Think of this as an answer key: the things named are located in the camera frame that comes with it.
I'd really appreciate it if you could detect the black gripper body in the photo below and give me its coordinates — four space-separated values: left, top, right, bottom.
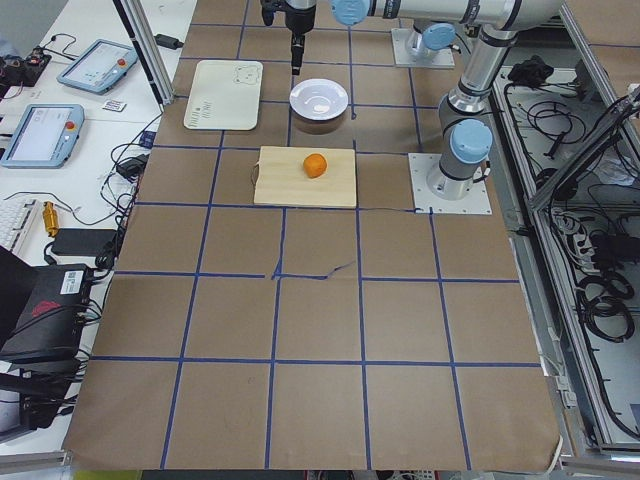
260 0 317 36

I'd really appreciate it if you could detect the orange fruit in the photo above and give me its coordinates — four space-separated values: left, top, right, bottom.
303 153 328 179

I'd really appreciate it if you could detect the cream rectangular tray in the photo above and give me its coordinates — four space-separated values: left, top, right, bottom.
183 60 263 131

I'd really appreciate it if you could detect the white ribbed plate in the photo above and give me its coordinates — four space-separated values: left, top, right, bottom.
289 78 349 121

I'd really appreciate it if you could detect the black power adapter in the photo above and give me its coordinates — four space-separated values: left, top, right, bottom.
154 34 184 50

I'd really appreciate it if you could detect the wooden cutting board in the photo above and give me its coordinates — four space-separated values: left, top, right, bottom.
254 146 357 208

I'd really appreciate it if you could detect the small printed card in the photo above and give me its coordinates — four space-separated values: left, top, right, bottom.
103 100 127 112

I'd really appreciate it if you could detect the upper teach pendant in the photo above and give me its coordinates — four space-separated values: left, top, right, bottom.
57 39 138 94

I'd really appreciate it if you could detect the teach pendant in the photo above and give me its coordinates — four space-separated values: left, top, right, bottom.
1 104 85 169
57 39 138 94

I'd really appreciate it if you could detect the lower teach pendant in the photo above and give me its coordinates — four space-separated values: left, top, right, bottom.
1 104 85 169

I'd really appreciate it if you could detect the black power brick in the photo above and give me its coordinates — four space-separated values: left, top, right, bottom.
51 228 116 256

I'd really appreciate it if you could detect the white keyboard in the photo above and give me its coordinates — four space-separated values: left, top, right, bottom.
0 198 42 256

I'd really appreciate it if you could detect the black router box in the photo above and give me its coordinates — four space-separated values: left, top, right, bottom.
1 258 93 364

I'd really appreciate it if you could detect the aluminium frame post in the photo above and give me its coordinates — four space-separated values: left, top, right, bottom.
112 0 174 106

